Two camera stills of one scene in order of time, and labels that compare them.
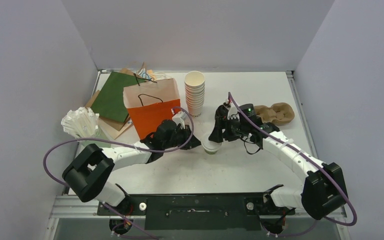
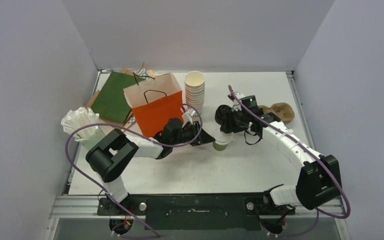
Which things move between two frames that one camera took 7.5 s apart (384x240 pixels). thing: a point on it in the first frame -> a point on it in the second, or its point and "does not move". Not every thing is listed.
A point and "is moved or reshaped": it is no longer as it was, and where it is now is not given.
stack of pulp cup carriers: (278, 113) does not move
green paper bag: (110, 102) does not move
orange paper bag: (150, 104) does not move
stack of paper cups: (194, 85) does not move
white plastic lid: (209, 145) is moved or reshaped
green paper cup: (211, 152) -> (218, 147)
